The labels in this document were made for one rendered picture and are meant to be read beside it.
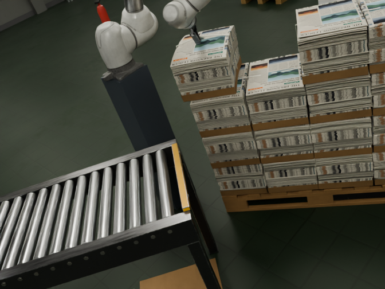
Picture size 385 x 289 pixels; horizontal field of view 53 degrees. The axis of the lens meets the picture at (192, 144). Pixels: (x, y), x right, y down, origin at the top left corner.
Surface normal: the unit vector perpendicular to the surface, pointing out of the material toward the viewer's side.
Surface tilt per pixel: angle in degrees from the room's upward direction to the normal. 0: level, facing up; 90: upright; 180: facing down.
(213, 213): 0
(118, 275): 0
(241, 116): 90
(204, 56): 9
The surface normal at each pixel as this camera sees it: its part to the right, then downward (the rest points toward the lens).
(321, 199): -0.19, 0.62
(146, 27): 0.76, 0.41
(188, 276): -0.29, -0.78
